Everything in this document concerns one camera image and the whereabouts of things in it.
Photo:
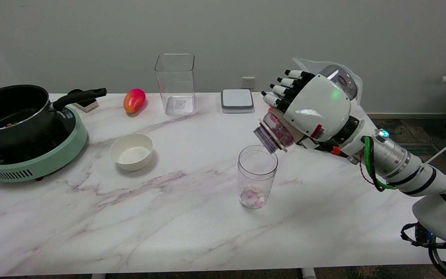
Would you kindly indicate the clear jar with candies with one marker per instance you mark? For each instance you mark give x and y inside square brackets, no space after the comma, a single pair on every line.
[275,133]

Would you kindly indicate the floor vent grille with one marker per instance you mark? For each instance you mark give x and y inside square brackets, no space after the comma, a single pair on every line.
[420,149]

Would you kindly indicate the white grey kitchen scale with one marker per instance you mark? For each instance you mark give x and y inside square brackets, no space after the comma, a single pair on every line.
[237,100]

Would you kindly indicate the green induction cooker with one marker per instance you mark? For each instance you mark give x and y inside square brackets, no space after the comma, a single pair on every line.
[45,159]

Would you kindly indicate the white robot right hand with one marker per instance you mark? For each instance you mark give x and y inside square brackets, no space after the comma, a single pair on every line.
[319,108]

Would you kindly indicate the clear square storage container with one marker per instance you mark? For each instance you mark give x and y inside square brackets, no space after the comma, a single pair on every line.
[176,85]

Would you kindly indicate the white wall socket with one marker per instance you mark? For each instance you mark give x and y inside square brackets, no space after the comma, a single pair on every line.
[248,82]

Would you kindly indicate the white power strip with plug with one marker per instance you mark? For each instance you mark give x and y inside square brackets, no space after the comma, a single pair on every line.
[87,104]

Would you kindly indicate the red orange toy mango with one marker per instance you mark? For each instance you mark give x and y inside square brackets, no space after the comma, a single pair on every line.
[134,100]

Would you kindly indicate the translucent plastic measuring jug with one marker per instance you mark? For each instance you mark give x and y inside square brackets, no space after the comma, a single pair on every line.
[358,100]

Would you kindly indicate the white table leg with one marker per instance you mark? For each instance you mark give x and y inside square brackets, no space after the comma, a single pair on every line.
[308,273]
[98,276]

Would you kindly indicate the clear plastic measuring cup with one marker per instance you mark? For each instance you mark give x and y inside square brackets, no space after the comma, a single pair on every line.
[257,174]

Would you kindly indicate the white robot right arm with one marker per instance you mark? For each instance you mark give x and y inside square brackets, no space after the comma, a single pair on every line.
[412,170]

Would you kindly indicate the pink white small pieces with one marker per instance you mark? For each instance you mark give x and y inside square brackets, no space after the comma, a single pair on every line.
[254,195]

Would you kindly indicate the white round bowl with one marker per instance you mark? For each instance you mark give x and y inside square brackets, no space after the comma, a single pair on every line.
[131,152]

